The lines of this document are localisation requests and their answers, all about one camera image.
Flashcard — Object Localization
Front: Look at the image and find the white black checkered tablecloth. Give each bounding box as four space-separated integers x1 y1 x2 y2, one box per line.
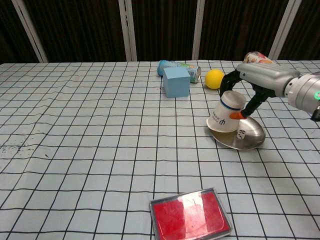
0 59 320 240

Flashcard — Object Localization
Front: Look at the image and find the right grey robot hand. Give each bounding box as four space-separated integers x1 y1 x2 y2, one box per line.
219 62 301 120

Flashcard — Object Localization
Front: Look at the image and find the silver metal plate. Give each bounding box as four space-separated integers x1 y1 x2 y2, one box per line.
206 115 267 151

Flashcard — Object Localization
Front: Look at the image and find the white screen frame post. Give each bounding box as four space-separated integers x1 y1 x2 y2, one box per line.
268 0 300 60
191 0 206 61
11 0 49 64
118 0 138 62

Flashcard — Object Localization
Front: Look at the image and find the blue drink can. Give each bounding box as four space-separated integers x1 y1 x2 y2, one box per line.
157 59 202 84

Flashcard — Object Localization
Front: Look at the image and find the white paper cup blue print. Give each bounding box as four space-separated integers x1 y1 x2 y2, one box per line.
209 90 247 134

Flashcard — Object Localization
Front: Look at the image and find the juice bottle with fruit label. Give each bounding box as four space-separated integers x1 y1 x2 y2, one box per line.
243 50 276 66

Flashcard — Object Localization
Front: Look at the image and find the yellow ball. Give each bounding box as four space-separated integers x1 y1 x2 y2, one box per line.
204 69 225 90

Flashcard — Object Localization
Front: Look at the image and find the red ink pad clear case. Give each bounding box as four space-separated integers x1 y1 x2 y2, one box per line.
148 187 233 240

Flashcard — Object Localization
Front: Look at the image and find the light blue cube block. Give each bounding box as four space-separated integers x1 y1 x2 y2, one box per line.
162 66 191 99

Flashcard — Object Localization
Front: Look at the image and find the dark pleated curtain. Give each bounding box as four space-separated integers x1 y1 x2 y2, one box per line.
0 0 320 65

